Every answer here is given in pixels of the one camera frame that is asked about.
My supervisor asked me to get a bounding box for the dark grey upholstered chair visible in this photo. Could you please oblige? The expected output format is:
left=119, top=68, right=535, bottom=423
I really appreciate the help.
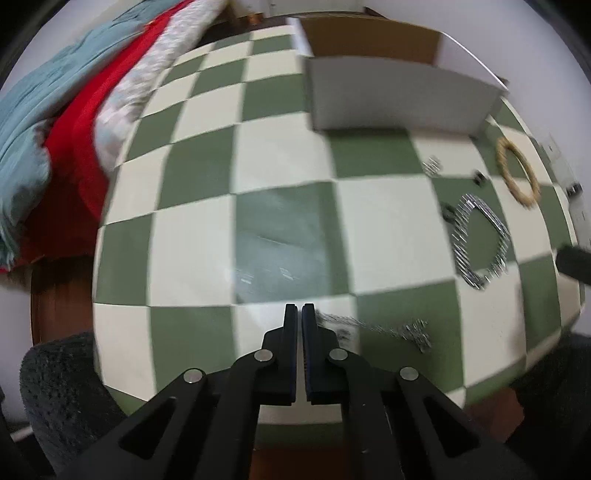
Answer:
left=19, top=332, right=136, bottom=476
left=510, top=332, right=591, bottom=480

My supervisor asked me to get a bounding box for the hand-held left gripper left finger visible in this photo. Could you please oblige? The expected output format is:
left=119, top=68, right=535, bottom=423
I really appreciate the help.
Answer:
left=55, top=303, right=298, bottom=480

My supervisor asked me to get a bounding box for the light blue blanket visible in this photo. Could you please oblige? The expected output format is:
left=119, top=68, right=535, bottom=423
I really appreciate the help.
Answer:
left=0, top=0, right=176, bottom=273

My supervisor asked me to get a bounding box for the white floral blanket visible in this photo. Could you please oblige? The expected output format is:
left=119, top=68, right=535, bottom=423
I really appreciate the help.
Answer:
left=95, top=0, right=228, bottom=172

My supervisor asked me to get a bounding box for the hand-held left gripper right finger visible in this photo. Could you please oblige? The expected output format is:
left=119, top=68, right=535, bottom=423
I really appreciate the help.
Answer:
left=301, top=303, right=546, bottom=480

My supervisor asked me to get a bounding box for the green white checkered tablecloth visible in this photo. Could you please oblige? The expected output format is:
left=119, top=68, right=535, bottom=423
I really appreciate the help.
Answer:
left=92, top=23, right=583, bottom=425

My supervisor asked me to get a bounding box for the beige woven bangle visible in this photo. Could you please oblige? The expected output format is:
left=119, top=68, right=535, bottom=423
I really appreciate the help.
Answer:
left=496, top=137, right=542, bottom=208

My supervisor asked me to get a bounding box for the silver rhinestone collar necklace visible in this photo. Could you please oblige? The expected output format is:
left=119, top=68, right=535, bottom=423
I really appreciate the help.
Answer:
left=450, top=194, right=512, bottom=291

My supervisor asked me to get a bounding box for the white cardboard box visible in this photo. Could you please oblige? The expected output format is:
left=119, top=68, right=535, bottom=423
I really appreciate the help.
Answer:
left=288, top=16, right=509, bottom=137

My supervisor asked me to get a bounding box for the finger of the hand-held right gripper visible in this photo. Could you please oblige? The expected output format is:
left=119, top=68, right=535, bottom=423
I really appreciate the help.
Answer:
left=555, top=246, right=591, bottom=280

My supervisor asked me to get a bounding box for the silver chain necklace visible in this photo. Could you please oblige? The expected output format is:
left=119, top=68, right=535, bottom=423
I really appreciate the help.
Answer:
left=316, top=310, right=433, bottom=354

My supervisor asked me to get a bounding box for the pile of folded fabrics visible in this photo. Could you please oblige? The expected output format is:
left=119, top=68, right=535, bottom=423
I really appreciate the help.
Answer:
left=18, top=0, right=195, bottom=273

